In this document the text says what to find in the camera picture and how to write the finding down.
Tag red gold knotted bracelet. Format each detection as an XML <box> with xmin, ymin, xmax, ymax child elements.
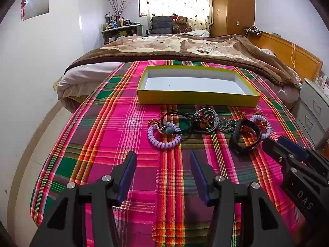
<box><xmin>240</xmin><ymin>111</ymin><xmax>271</xmax><ymax>134</ymax></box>

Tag black smart band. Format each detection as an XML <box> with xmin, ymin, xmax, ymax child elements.
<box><xmin>229</xmin><ymin>119</ymin><xmax>262</xmax><ymax>157</ymax></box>

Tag light blue spiral hair tie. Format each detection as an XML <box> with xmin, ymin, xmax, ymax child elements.
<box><xmin>249</xmin><ymin>114</ymin><xmax>272</xmax><ymax>140</ymax></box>

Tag grey cord bracelet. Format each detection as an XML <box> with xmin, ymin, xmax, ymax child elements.
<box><xmin>193</xmin><ymin>106</ymin><xmax>220</xmax><ymax>134</ymax></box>

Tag purple spiral hair tie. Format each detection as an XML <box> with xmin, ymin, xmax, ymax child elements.
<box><xmin>147</xmin><ymin>121</ymin><xmax>183</xmax><ymax>150</ymax></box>

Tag black cord bead necklace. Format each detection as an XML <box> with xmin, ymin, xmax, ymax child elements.
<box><xmin>159</xmin><ymin>109</ymin><xmax>199</xmax><ymax>137</ymax></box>

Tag white nightstand drawers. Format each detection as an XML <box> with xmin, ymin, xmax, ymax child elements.
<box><xmin>292</xmin><ymin>78</ymin><xmax>329</xmax><ymax>149</ymax></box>

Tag wooden headboard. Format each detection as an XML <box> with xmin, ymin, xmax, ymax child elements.
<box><xmin>247</xmin><ymin>32</ymin><xmax>323</xmax><ymax>81</ymax></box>

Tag yellow-green shallow box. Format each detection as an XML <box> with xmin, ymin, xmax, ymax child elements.
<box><xmin>137</xmin><ymin>65</ymin><xmax>260</xmax><ymax>108</ymax></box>

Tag pink plaid cloth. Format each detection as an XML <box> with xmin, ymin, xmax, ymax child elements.
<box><xmin>30</xmin><ymin>60</ymin><xmax>301</xmax><ymax>246</ymax></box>

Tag brown fleece blanket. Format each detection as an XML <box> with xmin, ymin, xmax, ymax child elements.
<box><xmin>68</xmin><ymin>34</ymin><xmax>300</xmax><ymax>90</ymax></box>

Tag white bed sheet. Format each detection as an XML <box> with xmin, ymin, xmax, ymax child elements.
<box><xmin>57</xmin><ymin>63</ymin><xmax>123</xmax><ymax>113</ymax></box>

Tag wooden wardrobe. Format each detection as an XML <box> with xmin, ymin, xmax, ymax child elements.
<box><xmin>210</xmin><ymin>0</ymin><xmax>255</xmax><ymax>37</ymax></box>

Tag teddy bear santa hat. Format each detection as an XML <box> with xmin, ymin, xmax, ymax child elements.
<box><xmin>172</xmin><ymin>15</ymin><xmax>192</xmax><ymax>34</ymax></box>

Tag dark grey chair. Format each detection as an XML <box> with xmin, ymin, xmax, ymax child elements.
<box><xmin>146</xmin><ymin>16</ymin><xmax>173</xmax><ymax>36</ymax></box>

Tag cluttered desk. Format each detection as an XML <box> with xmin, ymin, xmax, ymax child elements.
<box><xmin>102</xmin><ymin>14</ymin><xmax>143</xmax><ymax>45</ymax></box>

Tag dried branch vase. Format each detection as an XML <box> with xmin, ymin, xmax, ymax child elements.
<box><xmin>110</xmin><ymin>0</ymin><xmax>134</xmax><ymax>22</ymax></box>

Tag rhinestone bracelet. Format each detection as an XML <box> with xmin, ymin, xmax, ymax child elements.
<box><xmin>218</xmin><ymin>117</ymin><xmax>239</xmax><ymax>133</ymax></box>

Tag wall poster calendar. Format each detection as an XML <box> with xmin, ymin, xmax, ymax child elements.
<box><xmin>21</xmin><ymin>0</ymin><xmax>49</xmax><ymax>21</ymax></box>

